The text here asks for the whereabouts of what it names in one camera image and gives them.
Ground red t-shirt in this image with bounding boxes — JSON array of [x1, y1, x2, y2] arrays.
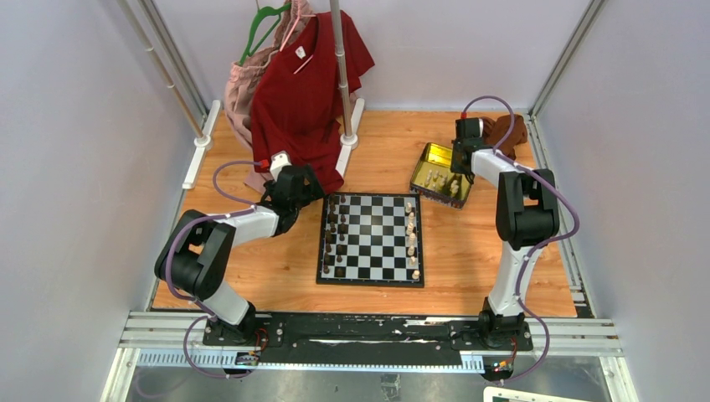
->
[[250, 13, 344, 193]]

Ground brown crumpled cloth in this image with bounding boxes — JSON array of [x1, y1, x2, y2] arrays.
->
[[482, 114, 528, 160]]

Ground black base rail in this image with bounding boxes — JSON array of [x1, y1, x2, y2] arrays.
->
[[203, 312, 533, 366]]

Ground pink garment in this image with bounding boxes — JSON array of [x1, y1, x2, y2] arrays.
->
[[224, 0, 317, 195]]

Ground metal clothes rack pole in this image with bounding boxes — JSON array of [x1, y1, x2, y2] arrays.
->
[[329, 0, 352, 131]]

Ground black white chessboard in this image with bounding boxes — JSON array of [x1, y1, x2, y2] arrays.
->
[[316, 193, 425, 288]]

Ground green clothes hanger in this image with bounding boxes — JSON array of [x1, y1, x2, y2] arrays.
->
[[238, 1, 291, 66]]

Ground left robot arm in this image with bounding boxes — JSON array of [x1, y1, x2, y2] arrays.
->
[[154, 165, 325, 346]]

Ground white rack base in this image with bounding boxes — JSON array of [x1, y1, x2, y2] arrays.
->
[[336, 97, 366, 178]]

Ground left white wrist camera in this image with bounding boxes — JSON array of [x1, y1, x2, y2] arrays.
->
[[269, 151, 291, 181]]

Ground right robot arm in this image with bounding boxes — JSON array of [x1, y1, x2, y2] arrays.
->
[[450, 117, 559, 350]]

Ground gold metal tin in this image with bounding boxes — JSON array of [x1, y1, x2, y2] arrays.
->
[[409, 142, 472, 209]]

